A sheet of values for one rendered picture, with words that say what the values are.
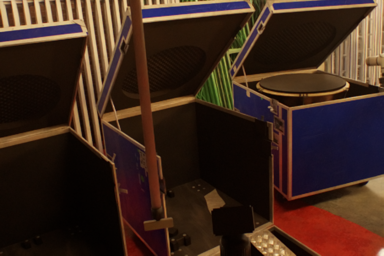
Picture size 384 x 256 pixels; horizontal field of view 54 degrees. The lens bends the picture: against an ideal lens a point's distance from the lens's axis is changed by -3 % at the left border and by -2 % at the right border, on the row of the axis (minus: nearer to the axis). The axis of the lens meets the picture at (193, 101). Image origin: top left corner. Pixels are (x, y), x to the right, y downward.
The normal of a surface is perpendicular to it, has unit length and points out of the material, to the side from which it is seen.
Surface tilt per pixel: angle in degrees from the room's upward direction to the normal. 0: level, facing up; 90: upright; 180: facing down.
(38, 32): 46
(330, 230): 0
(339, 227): 0
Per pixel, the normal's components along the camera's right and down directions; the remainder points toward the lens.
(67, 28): 0.35, -0.54
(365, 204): -0.07, -0.96
